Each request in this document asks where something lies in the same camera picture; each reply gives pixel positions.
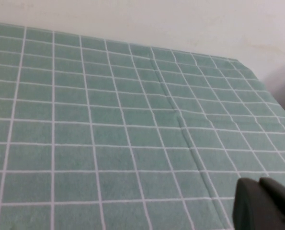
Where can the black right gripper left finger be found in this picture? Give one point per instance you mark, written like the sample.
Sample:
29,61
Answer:
250,206

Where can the green white-checked tablecloth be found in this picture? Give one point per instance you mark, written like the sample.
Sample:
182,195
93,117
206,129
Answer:
108,131

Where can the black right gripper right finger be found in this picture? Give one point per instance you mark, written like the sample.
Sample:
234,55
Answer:
283,201

